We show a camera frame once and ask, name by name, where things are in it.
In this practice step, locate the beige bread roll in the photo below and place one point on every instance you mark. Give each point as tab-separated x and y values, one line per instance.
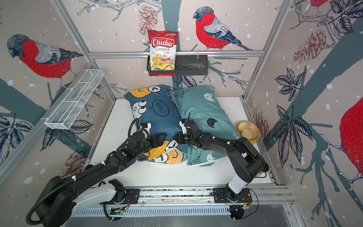
248	134
242	125

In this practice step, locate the blue cartoon pillow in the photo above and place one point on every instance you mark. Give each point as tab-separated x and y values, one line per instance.
154	105

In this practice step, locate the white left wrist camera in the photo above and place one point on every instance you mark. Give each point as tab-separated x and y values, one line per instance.
145	126

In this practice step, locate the beige bread roll upper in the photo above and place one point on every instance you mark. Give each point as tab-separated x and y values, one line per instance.
242	125

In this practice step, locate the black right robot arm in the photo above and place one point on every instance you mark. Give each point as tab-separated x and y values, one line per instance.
245	159

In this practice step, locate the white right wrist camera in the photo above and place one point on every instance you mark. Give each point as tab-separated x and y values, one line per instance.
184	126

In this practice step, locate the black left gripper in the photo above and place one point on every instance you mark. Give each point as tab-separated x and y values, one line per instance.
159	142

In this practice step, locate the teal cat pillow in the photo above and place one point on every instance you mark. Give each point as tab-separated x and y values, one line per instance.
200	104

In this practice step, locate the beige bread roll lower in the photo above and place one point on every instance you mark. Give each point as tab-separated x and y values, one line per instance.
248	134

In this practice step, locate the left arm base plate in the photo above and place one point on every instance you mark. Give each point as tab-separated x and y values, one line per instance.
126	196

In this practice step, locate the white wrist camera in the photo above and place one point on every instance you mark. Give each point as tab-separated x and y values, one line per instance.
184	126
145	126

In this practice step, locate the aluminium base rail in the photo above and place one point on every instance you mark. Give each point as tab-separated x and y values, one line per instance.
185	201

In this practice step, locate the black wall basket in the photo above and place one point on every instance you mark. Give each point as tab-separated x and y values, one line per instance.
185	65

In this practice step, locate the yellow bowl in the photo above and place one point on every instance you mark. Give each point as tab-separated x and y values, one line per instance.
256	131

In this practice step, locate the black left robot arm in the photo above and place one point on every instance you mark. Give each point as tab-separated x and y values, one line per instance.
57	200

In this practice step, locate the red Chuba chips bag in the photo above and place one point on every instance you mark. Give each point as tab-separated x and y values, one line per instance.
163	47

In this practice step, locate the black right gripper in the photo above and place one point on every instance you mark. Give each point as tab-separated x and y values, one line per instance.
179	138

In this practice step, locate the white wire basket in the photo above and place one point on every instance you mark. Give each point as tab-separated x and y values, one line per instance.
76	97

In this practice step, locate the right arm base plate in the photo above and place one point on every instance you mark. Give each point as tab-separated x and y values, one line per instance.
225	195

